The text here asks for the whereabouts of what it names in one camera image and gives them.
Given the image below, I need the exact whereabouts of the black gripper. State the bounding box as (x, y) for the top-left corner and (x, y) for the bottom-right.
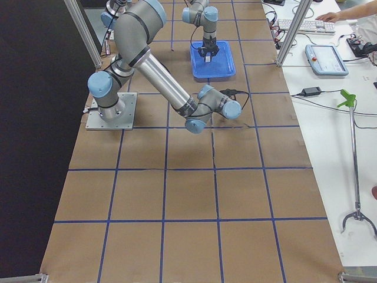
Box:
(198, 37), (219, 58)

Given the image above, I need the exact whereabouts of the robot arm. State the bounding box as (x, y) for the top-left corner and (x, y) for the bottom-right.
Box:
(101, 1), (219, 62)
(85, 1), (242, 134)

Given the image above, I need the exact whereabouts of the blue plastic tray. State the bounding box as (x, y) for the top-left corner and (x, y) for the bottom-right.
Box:
(190, 41), (236, 79)

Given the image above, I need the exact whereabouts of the person hand on keyboard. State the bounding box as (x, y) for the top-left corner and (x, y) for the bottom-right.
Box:
(316, 12), (342, 23)

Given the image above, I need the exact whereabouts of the white keyboard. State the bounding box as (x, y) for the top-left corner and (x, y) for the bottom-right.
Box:
(277, 19), (336, 35)

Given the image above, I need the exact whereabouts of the black power adapter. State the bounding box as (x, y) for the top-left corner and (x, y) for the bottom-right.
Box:
(301, 87), (322, 97)

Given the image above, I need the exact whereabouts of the teach pendant tablet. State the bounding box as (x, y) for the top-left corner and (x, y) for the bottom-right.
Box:
(305, 45), (349, 77)

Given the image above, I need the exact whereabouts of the aluminium frame post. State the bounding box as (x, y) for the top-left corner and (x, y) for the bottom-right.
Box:
(276, 0), (312, 67)

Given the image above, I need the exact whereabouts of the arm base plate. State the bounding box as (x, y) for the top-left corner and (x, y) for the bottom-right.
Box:
(85, 92), (137, 130)

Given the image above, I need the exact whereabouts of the green handled reacher grabber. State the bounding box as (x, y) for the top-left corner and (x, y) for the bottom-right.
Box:
(338, 89), (376, 239)

